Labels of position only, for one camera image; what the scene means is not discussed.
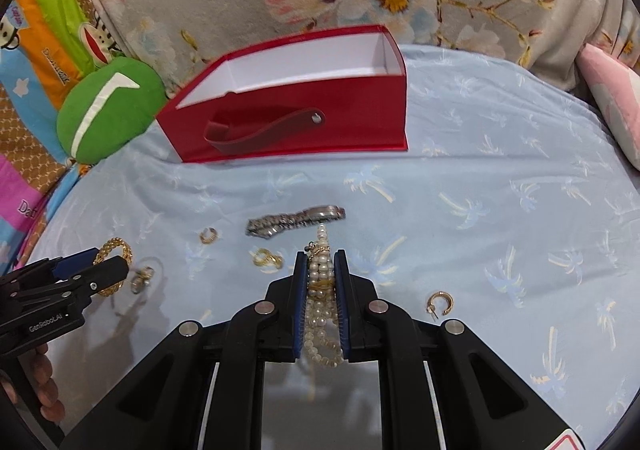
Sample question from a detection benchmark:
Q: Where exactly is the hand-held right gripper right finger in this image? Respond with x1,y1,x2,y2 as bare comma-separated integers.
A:
335,250,572,450

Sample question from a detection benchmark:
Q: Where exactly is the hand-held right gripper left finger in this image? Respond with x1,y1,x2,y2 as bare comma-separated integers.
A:
60,251,307,450

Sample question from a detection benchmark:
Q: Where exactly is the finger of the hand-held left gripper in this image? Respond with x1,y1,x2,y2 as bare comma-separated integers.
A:
0,247,109,294
10,257,130,316

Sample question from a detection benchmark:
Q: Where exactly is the gold chain bracelet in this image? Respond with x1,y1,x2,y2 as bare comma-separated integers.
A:
92,237,133,298

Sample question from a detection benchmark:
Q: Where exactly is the white pearl necklace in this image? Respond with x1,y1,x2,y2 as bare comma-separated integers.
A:
302,224,346,366

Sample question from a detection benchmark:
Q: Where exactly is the silver gold ring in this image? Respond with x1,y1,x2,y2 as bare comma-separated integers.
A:
130,266,155,293

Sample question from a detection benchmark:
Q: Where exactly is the gold twisted earring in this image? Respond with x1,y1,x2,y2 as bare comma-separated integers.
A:
250,248,283,268

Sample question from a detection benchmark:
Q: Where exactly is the gold hoop earring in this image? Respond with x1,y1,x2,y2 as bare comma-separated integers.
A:
426,291,452,317

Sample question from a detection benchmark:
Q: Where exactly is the silver metal wristwatch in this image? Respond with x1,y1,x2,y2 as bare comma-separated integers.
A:
245,206,347,238

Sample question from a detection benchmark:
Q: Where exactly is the red cardboard box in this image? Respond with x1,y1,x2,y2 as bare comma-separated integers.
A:
155,24,409,164

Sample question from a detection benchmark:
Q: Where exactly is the person's left hand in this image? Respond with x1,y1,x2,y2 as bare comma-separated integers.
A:
0,352,67,423

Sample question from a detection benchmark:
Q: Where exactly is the green round cushion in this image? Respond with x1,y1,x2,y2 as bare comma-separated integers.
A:
56,56,167,166

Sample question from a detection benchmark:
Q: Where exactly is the colourful cartoon printed cloth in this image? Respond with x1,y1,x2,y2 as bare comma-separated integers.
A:
0,0,126,276

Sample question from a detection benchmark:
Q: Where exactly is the pink pillow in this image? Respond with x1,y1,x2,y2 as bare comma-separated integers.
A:
577,42,640,171

